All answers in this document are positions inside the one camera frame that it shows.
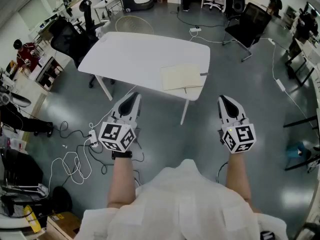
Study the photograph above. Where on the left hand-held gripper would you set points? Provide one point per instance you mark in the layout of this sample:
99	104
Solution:
116	135

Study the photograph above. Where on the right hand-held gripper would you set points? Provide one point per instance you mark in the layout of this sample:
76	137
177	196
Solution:
241	136

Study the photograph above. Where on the cream notebook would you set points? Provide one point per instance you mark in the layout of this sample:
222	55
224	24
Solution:
181	76

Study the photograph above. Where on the person's left forearm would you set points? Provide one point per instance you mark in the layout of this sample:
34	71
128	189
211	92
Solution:
121	181

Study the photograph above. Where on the person's right forearm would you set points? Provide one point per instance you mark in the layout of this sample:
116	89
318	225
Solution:
237	176

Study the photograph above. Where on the white table leg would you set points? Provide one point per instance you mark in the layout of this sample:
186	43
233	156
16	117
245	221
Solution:
105	87
184	112

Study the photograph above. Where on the white power strip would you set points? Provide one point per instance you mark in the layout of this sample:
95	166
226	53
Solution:
93	137
195	30

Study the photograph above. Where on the black wrist band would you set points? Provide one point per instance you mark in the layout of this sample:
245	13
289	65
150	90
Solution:
121	155

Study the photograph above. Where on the white power adapter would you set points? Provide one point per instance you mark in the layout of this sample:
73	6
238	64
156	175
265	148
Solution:
280	84

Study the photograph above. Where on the clear water bottle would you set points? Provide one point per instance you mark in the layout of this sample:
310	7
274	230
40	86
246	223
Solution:
100	33

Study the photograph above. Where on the black mesh visitor chair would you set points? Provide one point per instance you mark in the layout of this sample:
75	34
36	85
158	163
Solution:
250	26

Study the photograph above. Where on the black wide mesh office chair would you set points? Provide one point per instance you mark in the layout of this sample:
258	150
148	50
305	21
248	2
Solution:
67	41

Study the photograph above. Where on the black high-back office chair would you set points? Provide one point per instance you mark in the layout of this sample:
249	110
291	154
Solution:
88	14

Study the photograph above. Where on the person's white shirt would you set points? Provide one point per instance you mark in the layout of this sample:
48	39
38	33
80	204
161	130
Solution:
180	209

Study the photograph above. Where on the cardboard box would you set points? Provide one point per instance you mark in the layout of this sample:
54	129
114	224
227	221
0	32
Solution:
63	224

